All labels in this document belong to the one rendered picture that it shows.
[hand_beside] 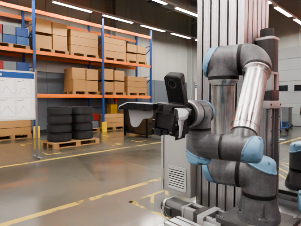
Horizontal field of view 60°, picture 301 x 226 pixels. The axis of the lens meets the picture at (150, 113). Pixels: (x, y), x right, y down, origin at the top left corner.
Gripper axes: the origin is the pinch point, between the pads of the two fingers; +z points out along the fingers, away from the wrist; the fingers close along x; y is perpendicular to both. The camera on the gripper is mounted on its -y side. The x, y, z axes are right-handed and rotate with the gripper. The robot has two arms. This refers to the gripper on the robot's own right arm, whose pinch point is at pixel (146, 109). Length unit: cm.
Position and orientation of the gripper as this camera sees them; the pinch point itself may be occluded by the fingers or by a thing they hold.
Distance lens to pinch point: 54.4
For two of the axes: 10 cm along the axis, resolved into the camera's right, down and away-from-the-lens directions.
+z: -5.3, 0.5, -8.5
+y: -1.1, 9.9, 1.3
